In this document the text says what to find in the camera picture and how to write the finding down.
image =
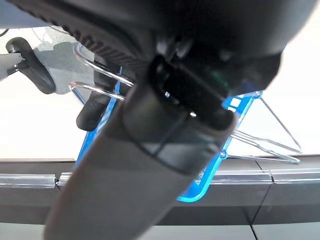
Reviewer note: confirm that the blue plastic shopping basket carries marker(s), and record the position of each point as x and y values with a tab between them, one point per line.
200	187

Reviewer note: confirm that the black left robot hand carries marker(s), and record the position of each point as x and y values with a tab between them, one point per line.
175	37

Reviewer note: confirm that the black low base shelf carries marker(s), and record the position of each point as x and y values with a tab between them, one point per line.
250	202

